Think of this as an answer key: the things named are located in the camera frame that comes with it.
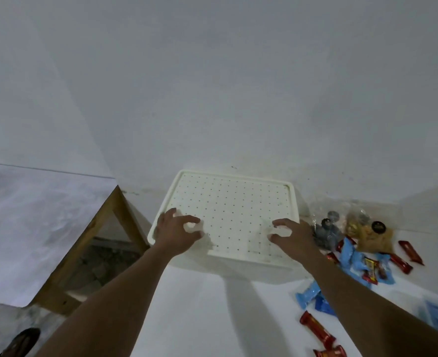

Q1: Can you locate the person's right hand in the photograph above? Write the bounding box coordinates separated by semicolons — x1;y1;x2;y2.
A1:
268;218;318;264

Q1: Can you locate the person's left hand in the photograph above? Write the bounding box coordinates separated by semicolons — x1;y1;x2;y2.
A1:
154;208;205;257

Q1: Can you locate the white perforated plastic tray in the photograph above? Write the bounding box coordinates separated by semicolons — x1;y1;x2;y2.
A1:
147;169;301;269

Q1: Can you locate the person's right forearm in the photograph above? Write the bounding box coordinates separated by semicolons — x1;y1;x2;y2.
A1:
299;251;438;357

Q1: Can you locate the person's left forearm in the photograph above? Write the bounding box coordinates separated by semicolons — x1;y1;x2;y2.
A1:
35;244;180;357

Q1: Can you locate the clear bag of grey sweets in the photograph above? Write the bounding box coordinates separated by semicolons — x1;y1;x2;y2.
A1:
310;210;347;252

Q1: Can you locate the light blue snack packet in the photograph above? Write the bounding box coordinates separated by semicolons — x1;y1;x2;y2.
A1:
296;281;322;310
376;253;396;285
339;238;357;273

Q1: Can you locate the dark blue snack packet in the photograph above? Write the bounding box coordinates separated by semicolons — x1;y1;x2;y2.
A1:
314;292;338;317

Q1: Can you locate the clear bag of yellow snacks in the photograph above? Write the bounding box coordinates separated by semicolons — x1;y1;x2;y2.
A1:
345;208;395;254

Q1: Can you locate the red and yellow candy packet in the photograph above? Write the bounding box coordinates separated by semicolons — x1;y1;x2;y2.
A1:
362;256;380;286

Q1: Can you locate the red gold-tipped snack packet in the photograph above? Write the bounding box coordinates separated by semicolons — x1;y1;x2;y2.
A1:
313;345;348;357
300;311;336;350

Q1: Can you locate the person's brown shoe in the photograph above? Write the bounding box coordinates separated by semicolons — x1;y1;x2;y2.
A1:
0;328;41;357

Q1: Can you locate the wooden table frame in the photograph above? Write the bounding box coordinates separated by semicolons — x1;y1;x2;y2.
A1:
31;185;151;317

